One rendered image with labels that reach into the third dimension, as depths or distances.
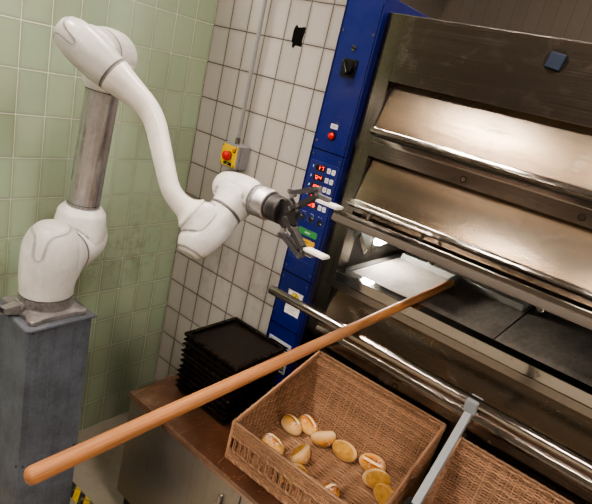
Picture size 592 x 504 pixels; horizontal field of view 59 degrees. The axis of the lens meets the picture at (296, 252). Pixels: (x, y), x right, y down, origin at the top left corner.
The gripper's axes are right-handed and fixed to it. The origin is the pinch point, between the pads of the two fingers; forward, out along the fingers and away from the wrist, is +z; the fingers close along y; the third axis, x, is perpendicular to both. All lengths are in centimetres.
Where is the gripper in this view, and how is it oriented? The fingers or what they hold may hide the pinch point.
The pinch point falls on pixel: (329, 232)
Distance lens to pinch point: 134.9
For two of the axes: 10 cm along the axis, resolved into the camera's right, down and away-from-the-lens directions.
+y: -2.3, 9.2, 3.2
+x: -6.1, 1.2, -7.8
